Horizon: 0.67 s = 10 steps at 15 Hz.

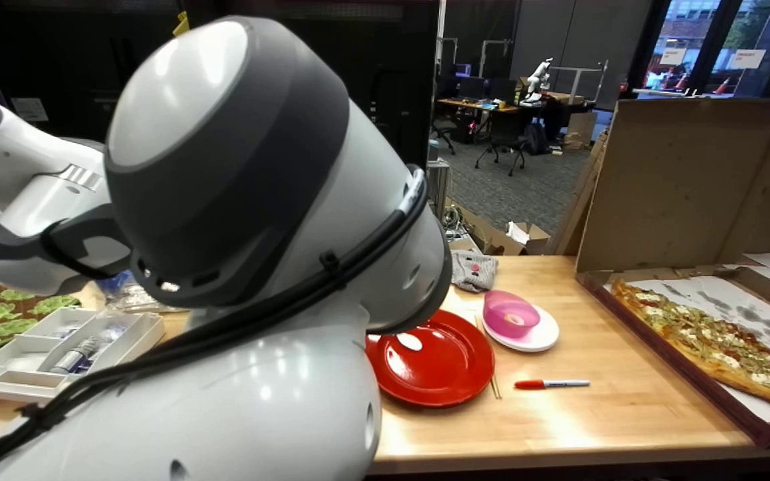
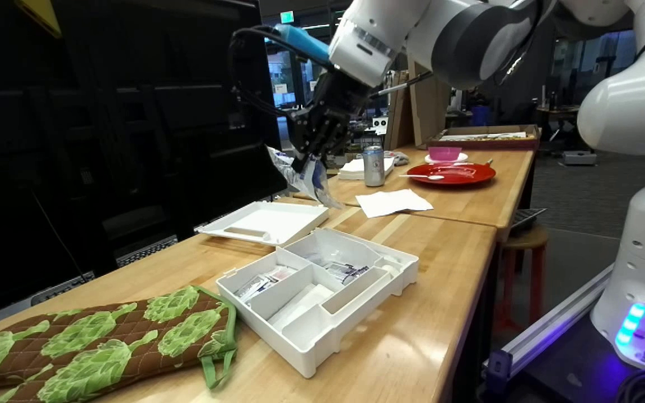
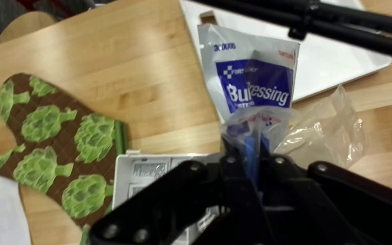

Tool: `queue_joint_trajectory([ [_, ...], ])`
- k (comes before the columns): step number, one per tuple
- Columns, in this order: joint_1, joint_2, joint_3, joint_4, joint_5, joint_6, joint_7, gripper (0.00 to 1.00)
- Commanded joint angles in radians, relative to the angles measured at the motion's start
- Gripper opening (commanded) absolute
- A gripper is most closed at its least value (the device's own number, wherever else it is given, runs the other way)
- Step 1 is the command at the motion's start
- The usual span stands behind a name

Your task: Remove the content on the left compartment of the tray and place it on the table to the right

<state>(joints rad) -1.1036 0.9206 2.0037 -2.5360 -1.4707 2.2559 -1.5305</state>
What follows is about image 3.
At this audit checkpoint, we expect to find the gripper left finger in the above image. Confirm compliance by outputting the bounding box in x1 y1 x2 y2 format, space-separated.
89 136 275 245

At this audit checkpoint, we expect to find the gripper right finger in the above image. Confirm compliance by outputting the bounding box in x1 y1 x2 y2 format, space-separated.
259 136 392 245

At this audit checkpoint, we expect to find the white blue dressing packet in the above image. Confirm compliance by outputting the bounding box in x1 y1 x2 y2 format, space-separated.
197 23 300 160

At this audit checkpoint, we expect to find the white compartment tray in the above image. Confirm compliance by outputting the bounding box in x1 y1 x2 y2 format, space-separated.
112 150 224 245

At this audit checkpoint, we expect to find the silver foil packet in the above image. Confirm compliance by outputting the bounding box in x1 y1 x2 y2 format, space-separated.
131 162 169 178

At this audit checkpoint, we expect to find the clear plastic bag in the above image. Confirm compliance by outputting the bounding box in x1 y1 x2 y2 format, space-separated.
274 84 367 169

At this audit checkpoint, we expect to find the brown green artichoke oven mitt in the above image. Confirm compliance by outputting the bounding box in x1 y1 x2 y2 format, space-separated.
0 73 130 245

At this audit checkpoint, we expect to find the white cutting board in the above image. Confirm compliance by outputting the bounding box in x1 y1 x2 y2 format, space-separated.
179 0 392 124

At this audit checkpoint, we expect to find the wooden chair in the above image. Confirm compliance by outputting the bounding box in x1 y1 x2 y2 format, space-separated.
0 11 56 45

